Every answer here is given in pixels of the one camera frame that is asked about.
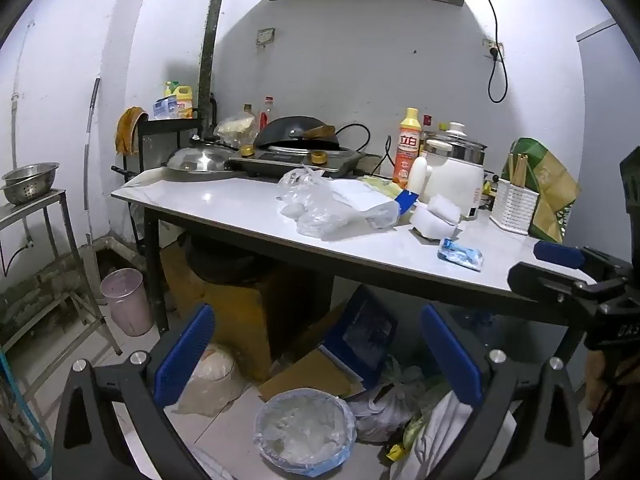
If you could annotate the black wok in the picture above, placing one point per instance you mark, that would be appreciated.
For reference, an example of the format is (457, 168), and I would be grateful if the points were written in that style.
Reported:
(285, 132)

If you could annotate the waste bin with blue liner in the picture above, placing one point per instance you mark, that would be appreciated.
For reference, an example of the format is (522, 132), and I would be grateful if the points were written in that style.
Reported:
(305, 430)

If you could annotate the green cap bottle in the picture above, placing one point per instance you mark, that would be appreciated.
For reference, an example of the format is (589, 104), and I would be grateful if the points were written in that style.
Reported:
(170, 89)

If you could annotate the gold jar lid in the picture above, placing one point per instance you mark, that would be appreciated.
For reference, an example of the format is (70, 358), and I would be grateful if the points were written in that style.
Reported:
(319, 157)
(247, 150)

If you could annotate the clear bag of food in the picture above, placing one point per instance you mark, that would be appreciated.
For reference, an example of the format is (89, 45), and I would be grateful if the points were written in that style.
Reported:
(235, 130)

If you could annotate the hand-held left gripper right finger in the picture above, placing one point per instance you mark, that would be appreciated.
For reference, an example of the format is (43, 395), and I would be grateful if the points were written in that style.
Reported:
(450, 355)

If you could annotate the red cap sauce bottle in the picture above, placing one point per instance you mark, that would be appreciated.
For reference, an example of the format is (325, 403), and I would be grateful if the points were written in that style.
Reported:
(427, 125)

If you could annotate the white paper sheet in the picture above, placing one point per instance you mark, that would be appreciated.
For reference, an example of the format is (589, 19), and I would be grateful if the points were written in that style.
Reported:
(360, 197)

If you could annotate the clear plastic bag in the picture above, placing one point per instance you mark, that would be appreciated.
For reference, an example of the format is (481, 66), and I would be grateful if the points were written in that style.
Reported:
(315, 210)

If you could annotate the yellow detergent jug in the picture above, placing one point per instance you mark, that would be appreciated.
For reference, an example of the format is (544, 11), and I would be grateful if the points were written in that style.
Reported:
(184, 105)

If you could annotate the steel bowl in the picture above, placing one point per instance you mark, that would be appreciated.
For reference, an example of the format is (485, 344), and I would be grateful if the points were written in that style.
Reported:
(30, 172)

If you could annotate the orange cloth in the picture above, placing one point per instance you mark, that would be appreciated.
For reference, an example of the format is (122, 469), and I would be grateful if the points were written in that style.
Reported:
(127, 130)

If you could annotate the white chopstick basket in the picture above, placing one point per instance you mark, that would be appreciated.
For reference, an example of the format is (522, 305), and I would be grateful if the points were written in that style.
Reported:
(515, 207)

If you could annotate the grey metal pole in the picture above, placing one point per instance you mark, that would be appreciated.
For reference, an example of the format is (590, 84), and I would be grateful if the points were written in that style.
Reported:
(90, 135)

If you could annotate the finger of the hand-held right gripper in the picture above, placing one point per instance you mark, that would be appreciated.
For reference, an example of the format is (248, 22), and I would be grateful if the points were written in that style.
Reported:
(540, 282)
(560, 255)

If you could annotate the brown cardboard box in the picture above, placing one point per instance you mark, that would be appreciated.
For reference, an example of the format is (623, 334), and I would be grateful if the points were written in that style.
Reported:
(250, 320)

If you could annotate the green woven bag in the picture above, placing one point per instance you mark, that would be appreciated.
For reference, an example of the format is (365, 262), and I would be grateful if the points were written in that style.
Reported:
(557, 185)

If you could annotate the blue plastic crate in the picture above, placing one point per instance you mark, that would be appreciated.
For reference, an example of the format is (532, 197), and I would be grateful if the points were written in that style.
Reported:
(365, 330)

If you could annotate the dark vertical pipe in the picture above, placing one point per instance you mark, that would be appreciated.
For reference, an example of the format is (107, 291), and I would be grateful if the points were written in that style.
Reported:
(210, 60)

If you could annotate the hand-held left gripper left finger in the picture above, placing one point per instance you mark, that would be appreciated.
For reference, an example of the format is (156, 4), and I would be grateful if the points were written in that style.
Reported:
(185, 360)

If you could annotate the grey floor drain pipe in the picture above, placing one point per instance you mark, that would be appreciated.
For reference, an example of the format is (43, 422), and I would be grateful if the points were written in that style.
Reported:
(117, 252)

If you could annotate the small white sponge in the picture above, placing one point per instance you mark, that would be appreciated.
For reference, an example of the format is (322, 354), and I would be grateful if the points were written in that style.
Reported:
(445, 205)

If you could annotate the white plastic floor bag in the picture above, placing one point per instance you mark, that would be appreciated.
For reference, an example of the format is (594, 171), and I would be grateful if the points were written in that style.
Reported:
(445, 440)

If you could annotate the crumpled clear floor bag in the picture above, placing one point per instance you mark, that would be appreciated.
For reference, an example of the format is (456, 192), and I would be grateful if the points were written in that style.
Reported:
(385, 405)

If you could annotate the dark round basin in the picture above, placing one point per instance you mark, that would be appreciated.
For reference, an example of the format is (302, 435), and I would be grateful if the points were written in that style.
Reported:
(225, 260)

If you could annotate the white wall pipe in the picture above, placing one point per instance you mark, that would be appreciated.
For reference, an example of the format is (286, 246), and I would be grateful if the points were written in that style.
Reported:
(16, 100)

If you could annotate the steel colander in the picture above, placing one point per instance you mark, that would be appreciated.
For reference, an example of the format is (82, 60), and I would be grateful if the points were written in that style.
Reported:
(27, 194)

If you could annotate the light blue wipe packet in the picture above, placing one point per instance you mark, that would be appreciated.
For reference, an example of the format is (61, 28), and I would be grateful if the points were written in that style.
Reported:
(460, 255)

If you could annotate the large white sponge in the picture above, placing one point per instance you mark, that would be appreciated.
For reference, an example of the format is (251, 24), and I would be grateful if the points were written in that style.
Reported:
(430, 225)

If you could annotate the black induction cooker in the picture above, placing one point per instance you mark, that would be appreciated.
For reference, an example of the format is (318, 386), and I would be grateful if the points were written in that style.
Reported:
(280, 162)

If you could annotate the orange dish soap bottle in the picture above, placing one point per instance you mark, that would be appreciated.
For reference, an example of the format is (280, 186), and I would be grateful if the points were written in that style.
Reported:
(407, 152)

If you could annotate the stainless steel sink stand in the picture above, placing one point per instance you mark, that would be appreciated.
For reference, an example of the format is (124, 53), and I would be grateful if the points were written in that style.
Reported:
(50, 200)

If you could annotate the pink plastic bin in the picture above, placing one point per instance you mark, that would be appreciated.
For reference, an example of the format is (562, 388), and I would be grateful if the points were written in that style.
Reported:
(127, 305)

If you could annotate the bundle of wooden chopsticks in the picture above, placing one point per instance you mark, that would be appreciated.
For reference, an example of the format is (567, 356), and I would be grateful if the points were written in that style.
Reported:
(522, 172)

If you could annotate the red cap clear bottle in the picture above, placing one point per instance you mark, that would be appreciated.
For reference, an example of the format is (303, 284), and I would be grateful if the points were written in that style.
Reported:
(267, 112)

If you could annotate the black metal shelf rack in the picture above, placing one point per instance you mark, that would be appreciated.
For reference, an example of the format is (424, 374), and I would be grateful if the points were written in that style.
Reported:
(170, 125)

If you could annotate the flat cardboard sheet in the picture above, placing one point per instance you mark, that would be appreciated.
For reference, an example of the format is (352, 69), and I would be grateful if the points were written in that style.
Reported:
(310, 375)

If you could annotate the steel pot lid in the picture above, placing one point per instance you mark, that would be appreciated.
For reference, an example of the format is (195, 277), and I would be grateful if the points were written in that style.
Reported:
(200, 157)

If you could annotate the yellow cap sauce bottle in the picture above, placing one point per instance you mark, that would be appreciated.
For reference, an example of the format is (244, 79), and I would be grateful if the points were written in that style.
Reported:
(442, 127)

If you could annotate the small wall plate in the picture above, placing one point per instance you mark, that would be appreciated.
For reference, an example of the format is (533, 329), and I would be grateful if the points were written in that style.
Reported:
(265, 36)

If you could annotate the small yellow wrapper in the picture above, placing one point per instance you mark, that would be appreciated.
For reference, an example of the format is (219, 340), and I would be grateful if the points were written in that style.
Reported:
(395, 451)

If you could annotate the blue and white pack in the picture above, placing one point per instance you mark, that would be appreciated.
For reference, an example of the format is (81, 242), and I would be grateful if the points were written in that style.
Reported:
(165, 107)

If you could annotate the white wall outlet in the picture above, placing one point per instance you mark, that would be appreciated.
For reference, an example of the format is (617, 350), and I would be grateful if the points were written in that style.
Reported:
(486, 44)

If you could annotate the white bag of flour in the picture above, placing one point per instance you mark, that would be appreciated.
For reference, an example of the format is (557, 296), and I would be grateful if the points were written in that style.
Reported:
(210, 380)

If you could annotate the white electric cooker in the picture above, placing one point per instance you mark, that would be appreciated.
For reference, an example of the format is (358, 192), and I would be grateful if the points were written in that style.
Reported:
(457, 180)

